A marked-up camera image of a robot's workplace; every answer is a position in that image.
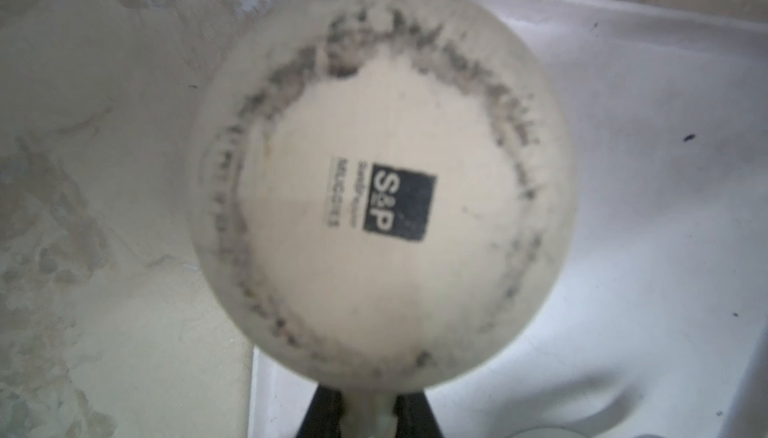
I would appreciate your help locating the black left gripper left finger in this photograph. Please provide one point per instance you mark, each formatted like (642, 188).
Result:
(322, 418)

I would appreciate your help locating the white plastic tray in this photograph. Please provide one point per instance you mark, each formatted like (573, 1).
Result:
(658, 325)

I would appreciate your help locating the beige speckled ceramic mug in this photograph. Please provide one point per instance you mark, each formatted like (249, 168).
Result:
(381, 194)

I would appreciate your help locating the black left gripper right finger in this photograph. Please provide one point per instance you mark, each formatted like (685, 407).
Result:
(415, 418)

